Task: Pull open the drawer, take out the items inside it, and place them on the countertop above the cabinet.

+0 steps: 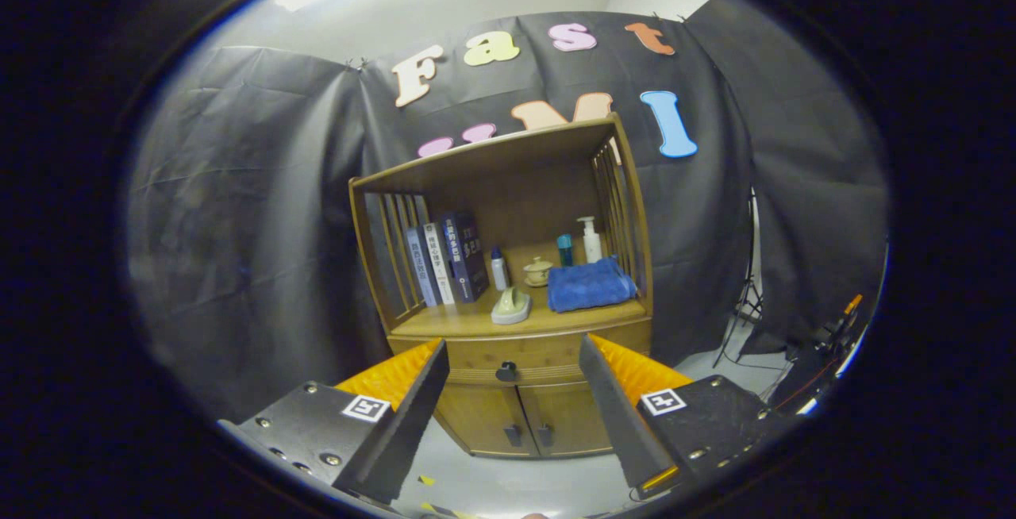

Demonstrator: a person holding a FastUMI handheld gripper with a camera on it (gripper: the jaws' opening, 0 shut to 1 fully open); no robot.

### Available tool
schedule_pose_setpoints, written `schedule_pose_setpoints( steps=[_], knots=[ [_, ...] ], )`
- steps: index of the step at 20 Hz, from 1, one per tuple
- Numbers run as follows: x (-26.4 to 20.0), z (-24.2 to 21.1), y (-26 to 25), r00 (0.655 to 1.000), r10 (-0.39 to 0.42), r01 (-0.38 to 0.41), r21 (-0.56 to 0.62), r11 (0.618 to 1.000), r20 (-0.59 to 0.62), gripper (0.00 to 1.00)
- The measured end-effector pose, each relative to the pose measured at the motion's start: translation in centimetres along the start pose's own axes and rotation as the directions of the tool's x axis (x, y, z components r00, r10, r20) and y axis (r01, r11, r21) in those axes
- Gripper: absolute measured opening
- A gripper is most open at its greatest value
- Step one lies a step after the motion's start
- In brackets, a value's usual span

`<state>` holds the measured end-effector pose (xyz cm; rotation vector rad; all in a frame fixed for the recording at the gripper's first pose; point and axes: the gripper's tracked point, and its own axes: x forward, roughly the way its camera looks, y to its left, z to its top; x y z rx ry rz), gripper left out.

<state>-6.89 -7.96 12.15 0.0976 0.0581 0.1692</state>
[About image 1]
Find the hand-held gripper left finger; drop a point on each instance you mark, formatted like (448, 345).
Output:
(405, 424)

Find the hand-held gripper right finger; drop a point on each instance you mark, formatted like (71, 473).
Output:
(615, 416)

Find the wooden drawer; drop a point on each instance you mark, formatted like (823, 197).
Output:
(508, 348)

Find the wooden cabinet door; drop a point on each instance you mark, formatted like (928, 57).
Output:
(567, 416)
(484, 420)

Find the wooden countertop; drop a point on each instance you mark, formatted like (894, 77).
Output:
(476, 317)

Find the wooden cabinet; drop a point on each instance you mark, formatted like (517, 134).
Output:
(492, 158)

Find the blue folded towel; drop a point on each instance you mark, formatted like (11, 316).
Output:
(591, 285)

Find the light blue book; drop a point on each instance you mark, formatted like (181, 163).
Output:
(421, 269)

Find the beige lidded tea cup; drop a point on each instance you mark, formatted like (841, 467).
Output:
(538, 271)

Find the white book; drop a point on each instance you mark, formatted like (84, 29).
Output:
(439, 261)

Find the white pump bottle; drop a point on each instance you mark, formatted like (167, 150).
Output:
(592, 247)

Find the teal bottle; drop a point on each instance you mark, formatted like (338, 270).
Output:
(564, 253)

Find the dark blue book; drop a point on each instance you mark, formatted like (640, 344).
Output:
(460, 257)

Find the black light stand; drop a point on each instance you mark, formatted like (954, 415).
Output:
(746, 297)

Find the white bottle blue cap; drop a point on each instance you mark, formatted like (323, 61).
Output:
(500, 273)

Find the black backdrop cloth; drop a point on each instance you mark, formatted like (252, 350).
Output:
(238, 225)

